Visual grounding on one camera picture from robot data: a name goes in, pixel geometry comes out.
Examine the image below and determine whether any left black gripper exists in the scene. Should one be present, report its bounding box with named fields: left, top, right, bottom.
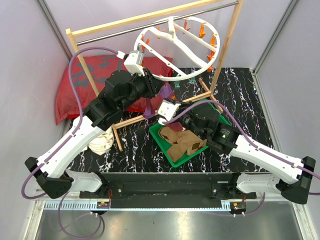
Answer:
left=119, top=68, right=166, bottom=112

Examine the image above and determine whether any purple striped sock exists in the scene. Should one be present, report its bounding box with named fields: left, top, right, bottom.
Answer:
left=143, top=98, right=155, bottom=119
left=159, top=82, right=176, bottom=101

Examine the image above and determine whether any white round sock hanger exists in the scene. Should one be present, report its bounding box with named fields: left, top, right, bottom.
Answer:
left=133, top=16, right=221, bottom=82

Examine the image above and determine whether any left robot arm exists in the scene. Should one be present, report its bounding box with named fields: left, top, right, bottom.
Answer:
left=24, top=68, right=164, bottom=199

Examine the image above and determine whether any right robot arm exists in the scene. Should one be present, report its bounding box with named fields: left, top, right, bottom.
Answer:
left=172, top=100, right=316, bottom=205

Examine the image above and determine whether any tan sock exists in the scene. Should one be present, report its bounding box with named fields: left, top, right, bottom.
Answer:
left=158, top=127, right=207, bottom=163

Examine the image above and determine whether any green plastic tray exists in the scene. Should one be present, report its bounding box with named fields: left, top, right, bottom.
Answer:
left=149, top=99, right=230, bottom=168

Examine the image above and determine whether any red patterned pillow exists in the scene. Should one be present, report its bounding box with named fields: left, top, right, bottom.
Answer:
left=54, top=55, right=173, bottom=124

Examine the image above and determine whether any white crumpled cloth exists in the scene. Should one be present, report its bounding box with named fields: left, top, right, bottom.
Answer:
left=83, top=127, right=114, bottom=156

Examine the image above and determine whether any wooden clothes rack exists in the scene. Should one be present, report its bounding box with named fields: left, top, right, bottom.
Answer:
left=64, top=0, right=243, bottom=152

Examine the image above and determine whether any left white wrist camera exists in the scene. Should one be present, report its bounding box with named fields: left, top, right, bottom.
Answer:
left=116, top=50, right=145, bottom=76

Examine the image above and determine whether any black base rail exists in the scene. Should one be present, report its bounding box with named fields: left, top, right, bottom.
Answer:
left=77, top=172, right=257, bottom=211

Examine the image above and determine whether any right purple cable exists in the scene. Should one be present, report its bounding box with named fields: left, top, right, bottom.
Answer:
left=159, top=100, right=320, bottom=196

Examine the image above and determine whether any purple cable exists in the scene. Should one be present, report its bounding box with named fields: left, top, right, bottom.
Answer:
left=159, top=100, right=320, bottom=196
left=21, top=47, right=123, bottom=200

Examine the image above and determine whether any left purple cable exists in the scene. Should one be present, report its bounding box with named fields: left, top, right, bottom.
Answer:
left=21, top=47, right=123, bottom=200

